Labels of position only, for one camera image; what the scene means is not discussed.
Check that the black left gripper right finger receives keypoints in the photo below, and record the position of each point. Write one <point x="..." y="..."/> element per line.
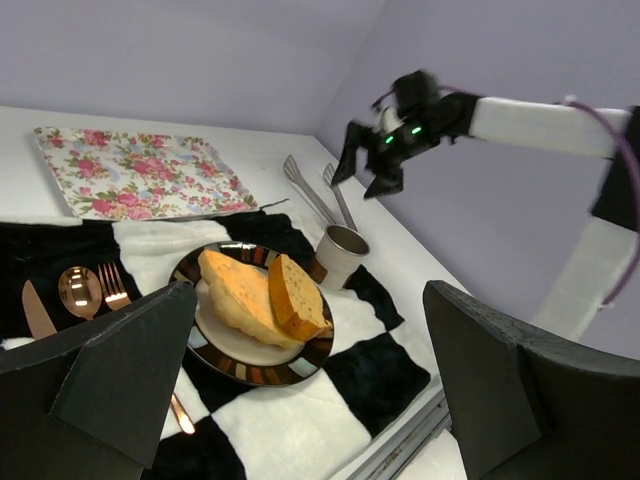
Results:
<point x="526" y="403"/>

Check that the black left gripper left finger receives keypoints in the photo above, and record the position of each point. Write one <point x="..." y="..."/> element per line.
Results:
<point x="90" y="402"/>

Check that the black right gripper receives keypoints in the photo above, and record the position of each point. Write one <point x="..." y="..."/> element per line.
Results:
<point x="417" y="122"/>

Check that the silver metal tongs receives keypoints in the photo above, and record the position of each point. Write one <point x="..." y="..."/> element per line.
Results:
<point x="294" y="175"/>

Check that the yellow oval bread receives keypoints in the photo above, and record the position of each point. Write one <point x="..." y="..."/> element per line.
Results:
<point x="240" y="297"/>

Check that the brown round bread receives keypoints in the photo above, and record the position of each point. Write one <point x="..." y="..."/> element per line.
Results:
<point x="297" y="302"/>

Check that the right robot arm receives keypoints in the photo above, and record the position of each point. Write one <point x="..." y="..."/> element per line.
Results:
<point x="607" y="254"/>

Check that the copper knife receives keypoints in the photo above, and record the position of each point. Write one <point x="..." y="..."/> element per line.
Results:
<point x="38" y="319"/>

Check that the copper fork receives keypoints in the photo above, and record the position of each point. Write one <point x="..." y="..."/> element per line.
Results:
<point x="116" y="296"/>

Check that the copper spoon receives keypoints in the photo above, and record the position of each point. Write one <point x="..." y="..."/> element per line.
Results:
<point x="80" y="292"/>

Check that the black white checkered cloth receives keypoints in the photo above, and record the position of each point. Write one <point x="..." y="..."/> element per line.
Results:
<point x="376" y="367"/>

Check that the dark rimmed round plate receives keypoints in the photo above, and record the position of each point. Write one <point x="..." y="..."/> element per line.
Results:
<point x="230" y="351"/>

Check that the metal cup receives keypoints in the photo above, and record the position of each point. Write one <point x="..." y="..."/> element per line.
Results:
<point x="338" y="255"/>

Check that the floral rectangular tray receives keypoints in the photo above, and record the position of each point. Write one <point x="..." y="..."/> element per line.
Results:
<point x="114" y="175"/>

